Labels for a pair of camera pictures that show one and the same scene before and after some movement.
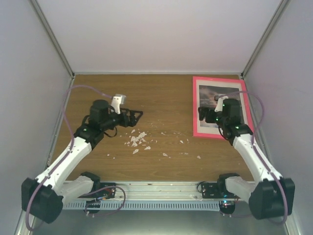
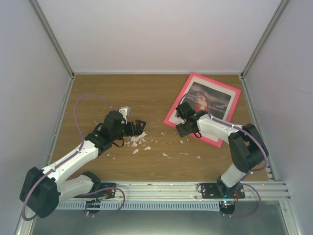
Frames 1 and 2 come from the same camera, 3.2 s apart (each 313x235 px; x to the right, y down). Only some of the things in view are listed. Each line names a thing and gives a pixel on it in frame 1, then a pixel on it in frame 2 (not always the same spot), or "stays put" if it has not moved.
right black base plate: [211, 190] stays put
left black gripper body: [107, 124] → [130, 132]
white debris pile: [134, 139] stays put
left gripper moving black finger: [133, 119] → [139, 129]
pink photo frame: [213, 132] → [206, 95]
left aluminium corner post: [48, 29] stays put
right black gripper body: [210, 120] → [185, 131]
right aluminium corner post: [263, 37] stays put
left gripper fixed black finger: [135, 115] → [140, 124]
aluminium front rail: [163, 191] stays put
